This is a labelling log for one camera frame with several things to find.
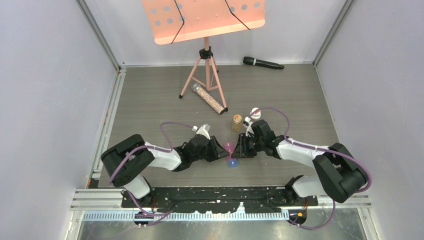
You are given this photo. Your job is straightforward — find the pink music stand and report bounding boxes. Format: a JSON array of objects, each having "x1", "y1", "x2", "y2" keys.
[{"x1": 141, "y1": 0, "x2": 266, "y2": 115}]

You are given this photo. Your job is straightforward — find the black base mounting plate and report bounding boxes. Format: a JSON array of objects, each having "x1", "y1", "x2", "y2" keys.
[{"x1": 121, "y1": 186, "x2": 318, "y2": 214}]

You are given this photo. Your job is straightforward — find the small amber pill bottle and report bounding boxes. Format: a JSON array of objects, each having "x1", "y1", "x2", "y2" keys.
[{"x1": 231, "y1": 114, "x2": 243, "y2": 133}]

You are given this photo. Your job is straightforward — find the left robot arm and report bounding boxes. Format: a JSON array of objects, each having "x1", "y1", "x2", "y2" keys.
[{"x1": 100, "y1": 134, "x2": 230, "y2": 207}]

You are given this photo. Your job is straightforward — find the black microphone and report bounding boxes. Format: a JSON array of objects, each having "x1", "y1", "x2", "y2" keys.
[{"x1": 242, "y1": 56, "x2": 285, "y2": 70}]

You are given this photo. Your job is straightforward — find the pink blue weekly pill organizer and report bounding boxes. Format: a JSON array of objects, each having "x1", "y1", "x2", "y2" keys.
[{"x1": 224, "y1": 142, "x2": 239, "y2": 168}]

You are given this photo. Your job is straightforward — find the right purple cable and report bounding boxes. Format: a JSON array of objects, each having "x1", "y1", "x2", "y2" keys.
[{"x1": 250, "y1": 106, "x2": 373, "y2": 230}]

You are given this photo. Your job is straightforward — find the white vitamin pill bottle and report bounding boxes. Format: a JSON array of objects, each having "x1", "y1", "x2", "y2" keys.
[{"x1": 250, "y1": 107, "x2": 261, "y2": 121}]

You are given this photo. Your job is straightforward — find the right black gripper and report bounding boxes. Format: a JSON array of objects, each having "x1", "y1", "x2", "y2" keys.
[{"x1": 231, "y1": 132, "x2": 265, "y2": 158}]

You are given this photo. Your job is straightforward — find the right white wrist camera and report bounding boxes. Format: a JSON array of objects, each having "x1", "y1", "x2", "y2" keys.
[{"x1": 242, "y1": 116, "x2": 255, "y2": 137}]

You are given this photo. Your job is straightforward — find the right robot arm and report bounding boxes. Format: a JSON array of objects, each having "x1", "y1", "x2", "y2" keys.
[{"x1": 231, "y1": 120, "x2": 370, "y2": 205}]

